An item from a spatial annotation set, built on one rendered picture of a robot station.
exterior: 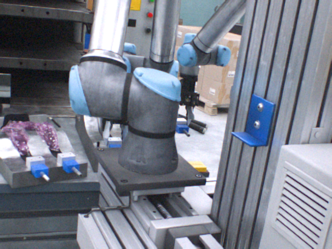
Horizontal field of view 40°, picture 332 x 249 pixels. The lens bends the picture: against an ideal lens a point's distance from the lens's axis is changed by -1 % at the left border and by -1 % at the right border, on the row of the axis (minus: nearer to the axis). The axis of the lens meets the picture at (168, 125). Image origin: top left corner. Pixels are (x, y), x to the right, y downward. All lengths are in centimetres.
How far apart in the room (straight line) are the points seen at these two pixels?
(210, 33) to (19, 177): 76
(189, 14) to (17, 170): 817
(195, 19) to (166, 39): 822
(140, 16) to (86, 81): 141
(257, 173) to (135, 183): 27
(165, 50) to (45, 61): 108
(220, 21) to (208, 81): 425
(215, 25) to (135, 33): 101
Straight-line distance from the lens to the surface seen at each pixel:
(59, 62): 234
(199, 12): 959
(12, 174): 150
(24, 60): 233
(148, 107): 105
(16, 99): 255
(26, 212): 169
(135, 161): 109
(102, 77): 106
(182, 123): 182
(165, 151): 108
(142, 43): 246
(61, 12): 230
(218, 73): 556
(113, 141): 162
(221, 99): 557
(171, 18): 131
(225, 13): 147
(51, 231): 173
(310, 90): 83
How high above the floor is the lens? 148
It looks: 17 degrees down
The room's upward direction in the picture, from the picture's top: 8 degrees clockwise
